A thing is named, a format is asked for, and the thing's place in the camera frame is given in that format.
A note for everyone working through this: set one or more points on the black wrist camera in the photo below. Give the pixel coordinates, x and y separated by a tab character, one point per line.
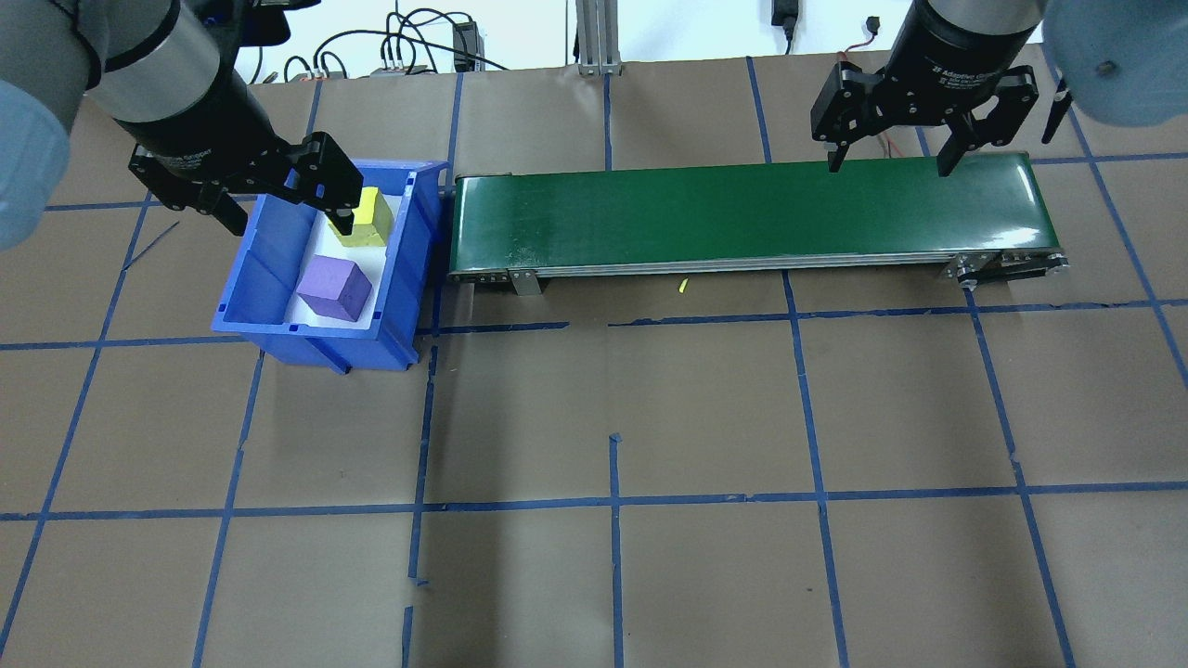
264	23

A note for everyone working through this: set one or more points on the grey terminal board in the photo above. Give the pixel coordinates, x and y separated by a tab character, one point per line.
320	76
399	68

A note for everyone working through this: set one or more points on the black power adapter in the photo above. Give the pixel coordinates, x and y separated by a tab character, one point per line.
465	44
785	11

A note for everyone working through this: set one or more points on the green conveyor belt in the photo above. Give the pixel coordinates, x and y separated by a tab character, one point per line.
742	213

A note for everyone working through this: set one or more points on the purple foam block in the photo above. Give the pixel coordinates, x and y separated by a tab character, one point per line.
334	283

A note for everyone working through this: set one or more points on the blue plastic bin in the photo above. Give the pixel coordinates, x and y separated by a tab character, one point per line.
260	260

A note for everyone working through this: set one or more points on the yellow foam block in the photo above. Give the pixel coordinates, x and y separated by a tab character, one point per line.
371	218

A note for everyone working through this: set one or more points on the white foam pad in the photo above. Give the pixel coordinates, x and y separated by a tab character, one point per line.
376	269

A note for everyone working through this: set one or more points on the aluminium gantry post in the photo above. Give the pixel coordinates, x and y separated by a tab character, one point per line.
599	37

